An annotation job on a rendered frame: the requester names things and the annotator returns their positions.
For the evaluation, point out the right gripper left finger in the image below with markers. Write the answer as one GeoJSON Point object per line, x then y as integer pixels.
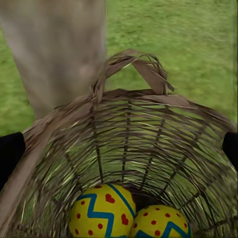
{"type": "Point", "coordinates": [12, 148]}

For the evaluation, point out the easter egg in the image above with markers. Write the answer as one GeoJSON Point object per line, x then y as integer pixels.
{"type": "Point", "coordinates": [160, 221]}
{"type": "Point", "coordinates": [103, 211]}

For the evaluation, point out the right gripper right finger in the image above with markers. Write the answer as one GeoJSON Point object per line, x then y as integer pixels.
{"type": "Point", "coordinates": [230, 148]}

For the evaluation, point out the wicker basket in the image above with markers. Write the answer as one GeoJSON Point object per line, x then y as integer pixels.
{"type": "Point", "coordinates": [13, 196]}

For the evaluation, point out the tree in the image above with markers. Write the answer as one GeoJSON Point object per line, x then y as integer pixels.
{"type": "Point", "coordinates": [59, 47]}

